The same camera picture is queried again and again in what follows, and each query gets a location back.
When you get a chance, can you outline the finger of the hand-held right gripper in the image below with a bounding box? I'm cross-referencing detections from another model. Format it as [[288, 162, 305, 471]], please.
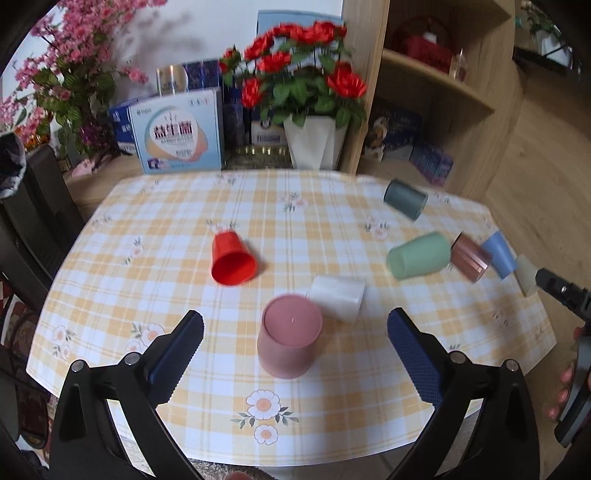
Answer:
[[536, 268, 591, 320]]

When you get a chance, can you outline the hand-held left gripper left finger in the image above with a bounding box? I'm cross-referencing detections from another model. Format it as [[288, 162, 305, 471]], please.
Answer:
[[48, 310, 206, 480]]

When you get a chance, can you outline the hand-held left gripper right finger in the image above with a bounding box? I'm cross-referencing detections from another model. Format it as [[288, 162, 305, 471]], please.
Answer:
[[387, 308, 541, 480]]

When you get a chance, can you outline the cream cup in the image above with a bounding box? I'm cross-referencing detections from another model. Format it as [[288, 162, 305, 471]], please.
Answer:
[[514, 254, 539, 296]]

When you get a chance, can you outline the blue cup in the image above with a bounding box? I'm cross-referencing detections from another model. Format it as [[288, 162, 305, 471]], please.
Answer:
[[481, 231, 518, 281]]

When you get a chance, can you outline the translucent white cup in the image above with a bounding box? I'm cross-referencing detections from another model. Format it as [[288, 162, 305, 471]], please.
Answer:
[[307, 275, 366, 322]]

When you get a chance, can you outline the rose brown cup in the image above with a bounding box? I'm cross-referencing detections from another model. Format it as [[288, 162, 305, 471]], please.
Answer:
[[450, 233, 492, 282]]

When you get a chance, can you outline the light green cup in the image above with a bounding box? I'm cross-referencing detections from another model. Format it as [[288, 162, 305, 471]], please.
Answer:
[[386, 232, 451, 280]]

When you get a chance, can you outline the red cup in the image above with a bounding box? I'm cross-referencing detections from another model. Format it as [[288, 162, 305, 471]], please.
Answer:
[[211, 231, 257, 286]]

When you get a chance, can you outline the pink cup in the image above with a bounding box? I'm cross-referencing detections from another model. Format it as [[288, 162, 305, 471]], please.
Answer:
[[257, 294, 324, 379]]

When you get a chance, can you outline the dark green cup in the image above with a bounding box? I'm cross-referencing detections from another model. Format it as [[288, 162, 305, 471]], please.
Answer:
[[383, 178, 428, 221]]

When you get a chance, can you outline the person's right hand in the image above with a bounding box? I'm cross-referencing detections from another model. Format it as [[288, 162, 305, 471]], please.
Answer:
[[544, 359, 579, 422]]

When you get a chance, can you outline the yellow plaid floral tablecloth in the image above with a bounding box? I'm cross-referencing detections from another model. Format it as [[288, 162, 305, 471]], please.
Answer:
[[25, 169, 557, 472]]

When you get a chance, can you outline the wooden shelf unit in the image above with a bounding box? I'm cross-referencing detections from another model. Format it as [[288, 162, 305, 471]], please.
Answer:
[[341, 0, 525, 200]]

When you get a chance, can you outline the patterned rug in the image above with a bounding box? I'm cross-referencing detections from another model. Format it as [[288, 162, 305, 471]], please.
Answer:
[[0, 276, 52, 455]]

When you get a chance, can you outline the wooden sideboard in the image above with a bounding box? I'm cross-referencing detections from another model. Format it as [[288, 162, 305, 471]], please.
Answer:
[[62, 152, 144, 223]]

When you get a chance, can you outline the small purple blue box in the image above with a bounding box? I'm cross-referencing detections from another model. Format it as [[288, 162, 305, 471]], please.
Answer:
[[409, 140, 454, 186]]

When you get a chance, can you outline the black chair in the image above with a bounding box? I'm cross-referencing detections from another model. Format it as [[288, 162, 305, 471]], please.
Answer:
[[0, 145, 87, 315]]

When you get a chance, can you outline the pack of gold-capped bottles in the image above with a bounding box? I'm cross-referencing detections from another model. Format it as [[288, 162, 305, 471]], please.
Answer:
[[228, 145, 293, 170]]

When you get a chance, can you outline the white and blue carton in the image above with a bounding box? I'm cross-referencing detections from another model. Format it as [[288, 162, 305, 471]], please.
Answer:
[[128, 88, 225, 175]]

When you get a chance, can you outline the blue picture box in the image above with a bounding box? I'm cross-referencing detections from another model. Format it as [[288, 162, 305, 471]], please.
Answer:
[[364, 103, 424, 162]]

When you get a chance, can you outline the narrow dark blue box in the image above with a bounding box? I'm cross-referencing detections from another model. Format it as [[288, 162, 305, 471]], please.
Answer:
[[222, 99, 245, 154]]

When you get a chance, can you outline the blue and white box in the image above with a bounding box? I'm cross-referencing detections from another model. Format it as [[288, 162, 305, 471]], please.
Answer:
[[108, 96, 160, 156]]

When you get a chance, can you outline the white angular vase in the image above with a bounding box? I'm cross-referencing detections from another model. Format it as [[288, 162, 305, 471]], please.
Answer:
[[283, 115, 348, 171]]

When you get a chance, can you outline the clear glass bottle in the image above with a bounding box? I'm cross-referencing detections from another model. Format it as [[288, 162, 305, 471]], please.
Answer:
[[448, 48, 470, 84]]

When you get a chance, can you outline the dark cloth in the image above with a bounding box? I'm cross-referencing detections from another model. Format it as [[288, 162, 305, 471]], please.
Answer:
[[0, 133, 27, 200]]

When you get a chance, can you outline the silver can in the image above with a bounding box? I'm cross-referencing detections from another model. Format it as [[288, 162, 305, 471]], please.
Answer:
[[155, 65, 190, 98]]

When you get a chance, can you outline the red basket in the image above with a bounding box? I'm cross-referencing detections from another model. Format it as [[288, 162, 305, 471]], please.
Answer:
[[396, 16, 456, 73]]

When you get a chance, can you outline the dark blue gift box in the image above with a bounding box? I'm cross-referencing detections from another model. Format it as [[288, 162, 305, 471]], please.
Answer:
[[182, 58, 222, 92]]

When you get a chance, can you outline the pink blossom artificial tree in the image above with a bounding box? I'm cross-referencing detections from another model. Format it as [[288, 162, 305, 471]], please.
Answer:
[[0, 0, 169, 160]]

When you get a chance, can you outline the red artificial rose bouquet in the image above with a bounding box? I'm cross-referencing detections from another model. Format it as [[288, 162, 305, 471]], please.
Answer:
[[219, 20, 370, 131]]

